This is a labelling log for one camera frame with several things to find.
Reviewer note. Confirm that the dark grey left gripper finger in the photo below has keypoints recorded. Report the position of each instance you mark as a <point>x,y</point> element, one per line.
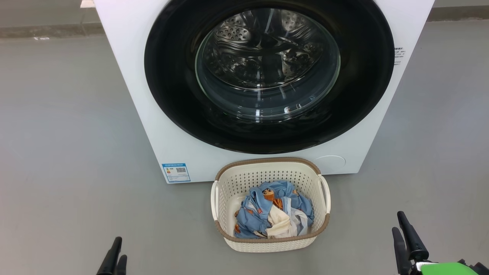
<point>110,259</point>
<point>121,267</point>

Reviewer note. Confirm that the cream laundry basket brown rim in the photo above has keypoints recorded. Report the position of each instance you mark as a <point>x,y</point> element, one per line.
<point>229,179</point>

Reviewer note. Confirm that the blue bear-print garment white lining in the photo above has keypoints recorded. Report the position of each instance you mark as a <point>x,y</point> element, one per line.
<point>280,223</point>

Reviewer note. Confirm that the black round glass washer door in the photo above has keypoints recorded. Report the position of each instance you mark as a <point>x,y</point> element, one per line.
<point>172,95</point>

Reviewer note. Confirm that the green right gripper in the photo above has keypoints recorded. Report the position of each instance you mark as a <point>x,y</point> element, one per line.
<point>445,269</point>

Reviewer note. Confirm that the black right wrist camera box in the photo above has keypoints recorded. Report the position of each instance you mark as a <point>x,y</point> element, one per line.
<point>482,269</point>

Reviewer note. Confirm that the perforated steel washer drum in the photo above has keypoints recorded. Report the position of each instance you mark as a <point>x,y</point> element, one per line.
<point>244,49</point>

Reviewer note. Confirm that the blue energy label sticker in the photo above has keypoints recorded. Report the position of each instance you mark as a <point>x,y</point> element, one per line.
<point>175,172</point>

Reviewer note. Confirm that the round white drain filter cover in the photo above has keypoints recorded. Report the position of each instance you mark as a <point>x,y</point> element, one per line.
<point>330,163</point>

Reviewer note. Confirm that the white front-load washing machine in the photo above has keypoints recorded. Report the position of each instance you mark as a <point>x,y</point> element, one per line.
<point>126,76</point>

